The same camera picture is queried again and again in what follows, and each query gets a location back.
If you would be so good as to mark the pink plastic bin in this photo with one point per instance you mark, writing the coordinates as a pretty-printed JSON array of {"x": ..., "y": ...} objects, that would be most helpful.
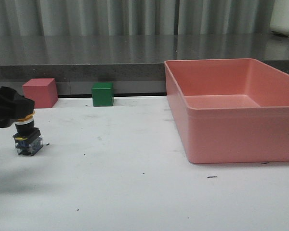
[{"x": 229, "y": 110}]

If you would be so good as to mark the pink cube block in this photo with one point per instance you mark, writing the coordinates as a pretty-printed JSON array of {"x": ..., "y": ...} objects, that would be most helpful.
[{"x": 42, "y": 91}]

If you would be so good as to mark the white appliance in background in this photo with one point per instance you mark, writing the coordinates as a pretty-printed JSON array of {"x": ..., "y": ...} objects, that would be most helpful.
[{"x": 279, "y": 23}]

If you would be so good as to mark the dark grey counter shelf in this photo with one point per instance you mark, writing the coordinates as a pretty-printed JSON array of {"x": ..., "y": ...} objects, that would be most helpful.
[{"x": 134, "y": 64}]

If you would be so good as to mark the green cube block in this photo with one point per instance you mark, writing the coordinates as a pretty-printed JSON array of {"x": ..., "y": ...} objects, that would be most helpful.
[{"x": 103, "y": 94}]

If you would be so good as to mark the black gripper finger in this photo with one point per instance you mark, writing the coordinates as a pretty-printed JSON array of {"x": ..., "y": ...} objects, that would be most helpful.
[{"x": 13, "y": 106}]

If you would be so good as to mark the yellow push button switch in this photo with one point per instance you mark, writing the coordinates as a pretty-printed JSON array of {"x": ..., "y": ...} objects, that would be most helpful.
[{"x": 28, "y": 140}]

